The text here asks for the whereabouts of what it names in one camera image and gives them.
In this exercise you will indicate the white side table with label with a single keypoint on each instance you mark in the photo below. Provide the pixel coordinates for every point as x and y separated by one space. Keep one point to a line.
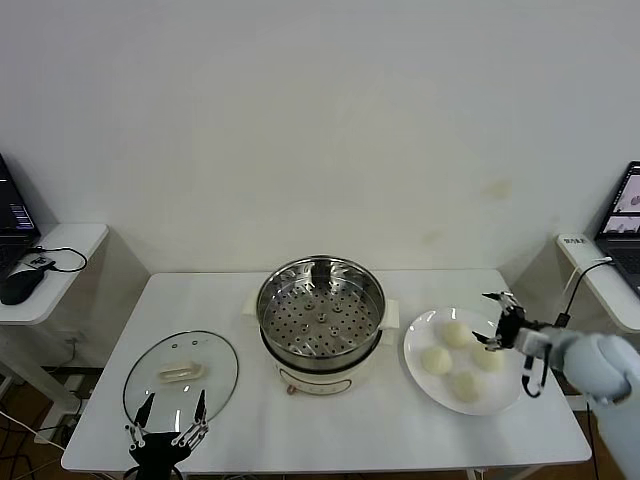
595 290

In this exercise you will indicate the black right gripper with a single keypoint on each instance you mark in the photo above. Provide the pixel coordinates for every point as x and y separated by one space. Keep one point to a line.
510 327

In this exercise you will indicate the grey laptop with image windows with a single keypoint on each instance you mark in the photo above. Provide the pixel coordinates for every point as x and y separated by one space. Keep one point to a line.
622 220

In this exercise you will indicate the white steamed baozi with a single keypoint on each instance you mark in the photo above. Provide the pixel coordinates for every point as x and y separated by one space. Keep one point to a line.
465 386
487 361
436 361
454 334

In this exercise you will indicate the small printed table label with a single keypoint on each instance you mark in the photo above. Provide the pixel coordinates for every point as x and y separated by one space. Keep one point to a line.
574 240

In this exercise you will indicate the white floor power strip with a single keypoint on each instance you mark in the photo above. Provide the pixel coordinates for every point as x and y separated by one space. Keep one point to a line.
74 384

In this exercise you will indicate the cream electric cooker pot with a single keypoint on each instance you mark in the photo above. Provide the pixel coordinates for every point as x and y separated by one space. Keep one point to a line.
320 381

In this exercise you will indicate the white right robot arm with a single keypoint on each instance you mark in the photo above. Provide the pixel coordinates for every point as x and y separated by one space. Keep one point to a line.
600 365

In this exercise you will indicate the perforated steel steamer basket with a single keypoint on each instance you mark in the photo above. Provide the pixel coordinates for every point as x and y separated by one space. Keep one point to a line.
300 310

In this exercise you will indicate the black computer mouse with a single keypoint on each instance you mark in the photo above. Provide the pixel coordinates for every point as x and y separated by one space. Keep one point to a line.
20 287

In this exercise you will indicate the white side table with mouse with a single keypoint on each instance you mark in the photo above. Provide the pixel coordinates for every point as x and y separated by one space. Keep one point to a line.
75 250

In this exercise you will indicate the black laptop with dark screen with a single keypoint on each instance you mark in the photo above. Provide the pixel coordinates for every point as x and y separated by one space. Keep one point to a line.
12 215

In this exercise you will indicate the white round plate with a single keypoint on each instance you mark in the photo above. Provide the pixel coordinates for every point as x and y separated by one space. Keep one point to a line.
425 345

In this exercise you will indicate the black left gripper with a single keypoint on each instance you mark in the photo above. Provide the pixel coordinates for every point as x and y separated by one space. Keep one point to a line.
157 450

